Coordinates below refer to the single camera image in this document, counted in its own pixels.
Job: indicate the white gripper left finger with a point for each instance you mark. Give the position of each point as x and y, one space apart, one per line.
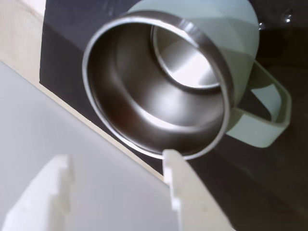
36 202

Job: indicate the pale green steel-rimmed mug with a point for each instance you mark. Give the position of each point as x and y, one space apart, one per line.
154 101

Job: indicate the dark grey table mat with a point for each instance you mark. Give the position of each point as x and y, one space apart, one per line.
252 187

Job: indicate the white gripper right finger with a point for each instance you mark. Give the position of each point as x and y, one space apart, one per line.
195 199

